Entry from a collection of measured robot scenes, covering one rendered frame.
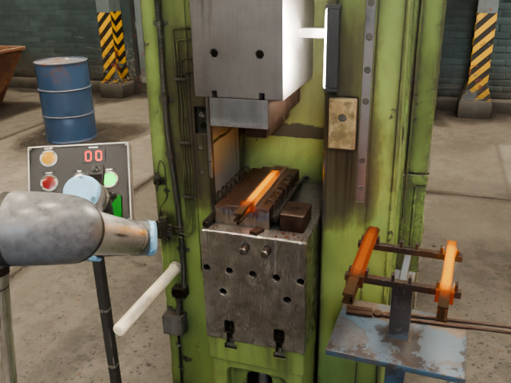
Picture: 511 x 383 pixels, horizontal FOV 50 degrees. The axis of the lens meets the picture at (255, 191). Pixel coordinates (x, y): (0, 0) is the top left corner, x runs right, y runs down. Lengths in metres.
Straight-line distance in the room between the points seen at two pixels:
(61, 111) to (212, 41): 4.72
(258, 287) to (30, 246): 1.18
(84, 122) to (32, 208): 5.58
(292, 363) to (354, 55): 1.10
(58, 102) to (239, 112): 4.71
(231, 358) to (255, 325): 0.20
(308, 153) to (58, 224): 1.52
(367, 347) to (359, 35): 0.96
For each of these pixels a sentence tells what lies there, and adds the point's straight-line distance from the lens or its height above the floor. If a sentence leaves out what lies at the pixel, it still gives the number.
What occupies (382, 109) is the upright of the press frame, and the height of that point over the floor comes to 1.32.
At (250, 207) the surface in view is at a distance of 1.84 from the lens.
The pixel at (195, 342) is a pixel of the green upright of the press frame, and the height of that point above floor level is 0.26.
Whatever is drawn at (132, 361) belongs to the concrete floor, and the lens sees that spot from 2.82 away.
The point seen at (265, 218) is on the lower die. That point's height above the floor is 0.96.
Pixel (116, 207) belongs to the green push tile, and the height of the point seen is 1.01.
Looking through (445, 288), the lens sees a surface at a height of 0.95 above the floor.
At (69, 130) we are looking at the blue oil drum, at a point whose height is 0.16.
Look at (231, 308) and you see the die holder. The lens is 2.01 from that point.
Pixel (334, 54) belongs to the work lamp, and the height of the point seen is 1.50.
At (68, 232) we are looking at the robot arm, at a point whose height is 1.37.
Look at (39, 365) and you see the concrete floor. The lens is 2.94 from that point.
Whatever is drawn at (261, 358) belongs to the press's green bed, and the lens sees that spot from 2.10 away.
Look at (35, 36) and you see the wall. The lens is 9.85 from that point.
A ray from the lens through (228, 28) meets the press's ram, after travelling 1.73.
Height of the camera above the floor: 1.73
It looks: 22 degrees down
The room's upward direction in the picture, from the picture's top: 1 degrees counter-clockwise
